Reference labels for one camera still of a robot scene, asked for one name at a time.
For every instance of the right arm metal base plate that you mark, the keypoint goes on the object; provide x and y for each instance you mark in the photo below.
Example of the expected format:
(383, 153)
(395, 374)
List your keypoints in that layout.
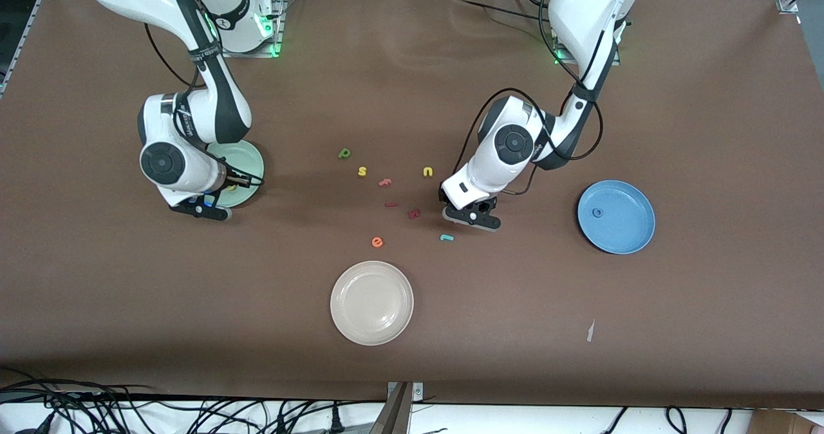
(279, 28)

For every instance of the cardboard box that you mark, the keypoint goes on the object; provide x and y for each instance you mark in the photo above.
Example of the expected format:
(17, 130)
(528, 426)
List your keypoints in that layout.
(772, 424)

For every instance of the blue plate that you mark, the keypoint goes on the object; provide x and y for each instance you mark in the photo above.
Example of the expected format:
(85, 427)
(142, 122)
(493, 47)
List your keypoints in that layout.
(616, 225)

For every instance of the grey slanted beam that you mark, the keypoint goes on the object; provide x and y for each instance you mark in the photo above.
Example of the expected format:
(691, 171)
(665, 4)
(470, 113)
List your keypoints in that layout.
(393, 418)

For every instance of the brown table cover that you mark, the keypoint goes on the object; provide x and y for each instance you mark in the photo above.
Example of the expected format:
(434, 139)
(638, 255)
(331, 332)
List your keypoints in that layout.
(412, 99)

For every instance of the white tape scrap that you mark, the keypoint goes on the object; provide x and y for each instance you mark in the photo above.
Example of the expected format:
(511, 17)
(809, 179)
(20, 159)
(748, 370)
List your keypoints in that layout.
(590, 331)

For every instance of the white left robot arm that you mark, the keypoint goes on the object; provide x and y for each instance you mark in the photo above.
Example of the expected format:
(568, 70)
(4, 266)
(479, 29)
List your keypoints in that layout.
(586, 9)

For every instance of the silver metal bracket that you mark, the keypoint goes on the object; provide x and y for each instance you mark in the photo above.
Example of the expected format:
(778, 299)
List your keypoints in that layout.
(417, 392)

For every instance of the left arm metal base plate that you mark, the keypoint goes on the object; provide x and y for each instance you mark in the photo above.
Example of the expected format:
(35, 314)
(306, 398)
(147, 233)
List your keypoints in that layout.
(559, 59)

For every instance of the green letter p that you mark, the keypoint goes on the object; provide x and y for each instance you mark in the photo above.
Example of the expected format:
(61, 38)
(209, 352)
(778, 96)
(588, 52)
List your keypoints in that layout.
(344, 153)

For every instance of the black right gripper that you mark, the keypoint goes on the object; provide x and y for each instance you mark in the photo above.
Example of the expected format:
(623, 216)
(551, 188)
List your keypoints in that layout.
(226, 179)

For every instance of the cream white plate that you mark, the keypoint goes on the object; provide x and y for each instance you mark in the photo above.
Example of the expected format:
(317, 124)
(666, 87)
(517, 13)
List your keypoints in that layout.
(372, 302)

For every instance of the dark red letter k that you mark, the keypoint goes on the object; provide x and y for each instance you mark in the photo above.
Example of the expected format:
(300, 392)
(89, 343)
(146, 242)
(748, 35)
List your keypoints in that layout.
(414, 213)

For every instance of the black power plug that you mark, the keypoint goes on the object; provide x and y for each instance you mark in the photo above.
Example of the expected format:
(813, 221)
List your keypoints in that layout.
(335, 421)

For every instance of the light green plate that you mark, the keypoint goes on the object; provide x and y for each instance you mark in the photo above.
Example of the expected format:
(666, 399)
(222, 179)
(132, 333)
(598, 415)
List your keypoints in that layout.
(248, 163)

